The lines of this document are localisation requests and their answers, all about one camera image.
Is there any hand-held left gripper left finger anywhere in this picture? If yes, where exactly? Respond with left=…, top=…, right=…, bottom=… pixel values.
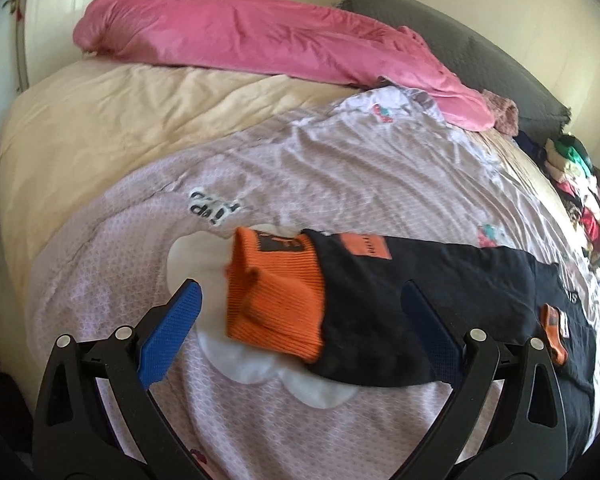
left=30, top=279, right=203, bottom=480

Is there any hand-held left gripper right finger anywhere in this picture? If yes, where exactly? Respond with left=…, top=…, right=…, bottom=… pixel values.
left=401, top=280, right=571, bottom=480

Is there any black sweater with orange cuffs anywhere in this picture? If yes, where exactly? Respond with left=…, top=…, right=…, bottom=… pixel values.
left=223, top=226, right=600, bottom=461

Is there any pile of folded clothes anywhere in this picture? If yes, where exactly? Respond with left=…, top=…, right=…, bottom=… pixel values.
left=545, top=135, right=600, bottom=261

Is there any lilac printed bed sheet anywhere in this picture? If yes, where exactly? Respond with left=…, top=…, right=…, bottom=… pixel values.
left=27, top=85, right=600, bottom=480

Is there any navy cloth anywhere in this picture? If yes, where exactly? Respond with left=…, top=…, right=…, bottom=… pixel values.
left=515, top=130, right=548, bottom=161

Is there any pink knitted cloth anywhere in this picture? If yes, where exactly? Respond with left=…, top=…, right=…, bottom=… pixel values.
left=482, top=89, right=520, bottom=136

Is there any cream duvet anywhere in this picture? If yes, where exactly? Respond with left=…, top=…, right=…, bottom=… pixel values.
left=0, top=57, right=366, bottom=356

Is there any grey quilted headboard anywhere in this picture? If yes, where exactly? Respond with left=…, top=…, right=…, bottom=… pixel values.
left=336, top=0, right=572, bottom=143

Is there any pink blanket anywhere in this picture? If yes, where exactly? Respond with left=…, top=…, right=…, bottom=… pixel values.
left=73, top=0, right=496, bottom=132

